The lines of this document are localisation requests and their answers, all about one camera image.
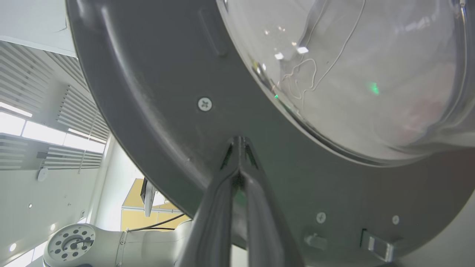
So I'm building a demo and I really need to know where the grey washing machine door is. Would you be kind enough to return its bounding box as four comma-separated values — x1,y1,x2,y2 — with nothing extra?
65,0,475,267

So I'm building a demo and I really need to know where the yellow partition panel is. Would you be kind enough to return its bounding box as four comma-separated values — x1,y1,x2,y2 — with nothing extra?
121,178,190,232

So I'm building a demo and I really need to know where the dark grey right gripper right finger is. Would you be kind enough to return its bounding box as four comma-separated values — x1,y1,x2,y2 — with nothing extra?
239,136,305,267

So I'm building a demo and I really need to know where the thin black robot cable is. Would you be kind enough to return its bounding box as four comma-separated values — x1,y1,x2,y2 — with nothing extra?
128,213,186,232

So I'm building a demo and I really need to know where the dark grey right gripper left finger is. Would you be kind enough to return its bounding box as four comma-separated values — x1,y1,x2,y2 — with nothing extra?
177,136,242,267

